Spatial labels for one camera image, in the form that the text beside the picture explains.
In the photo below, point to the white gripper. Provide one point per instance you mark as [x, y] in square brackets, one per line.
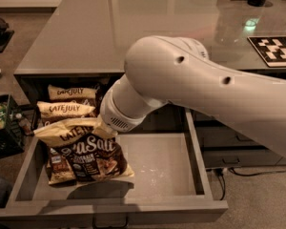
[113, 118]

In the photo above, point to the brown chip bag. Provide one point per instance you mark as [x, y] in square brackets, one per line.
[91, 151]
[65, 110]
[85, 96]

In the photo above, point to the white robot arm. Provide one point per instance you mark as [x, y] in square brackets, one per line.
[177, 70]

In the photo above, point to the open grey top drawer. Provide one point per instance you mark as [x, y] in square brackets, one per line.
[169, 185]

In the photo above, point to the grey cabinet with counter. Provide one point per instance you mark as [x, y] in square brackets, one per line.
[86, 41]

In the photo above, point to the closed middle right drawer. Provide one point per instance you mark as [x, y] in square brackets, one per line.
[222, 136]

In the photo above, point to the closed drawer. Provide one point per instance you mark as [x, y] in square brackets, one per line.
[222, 136]
[239, 157]

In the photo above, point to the closed lower right drawer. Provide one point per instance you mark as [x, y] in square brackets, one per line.
[239, 157]

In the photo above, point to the black plastic crate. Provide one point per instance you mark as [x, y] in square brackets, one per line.
[11, 139]

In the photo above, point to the black white marker tag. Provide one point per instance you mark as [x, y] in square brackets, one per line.
[272, 49]

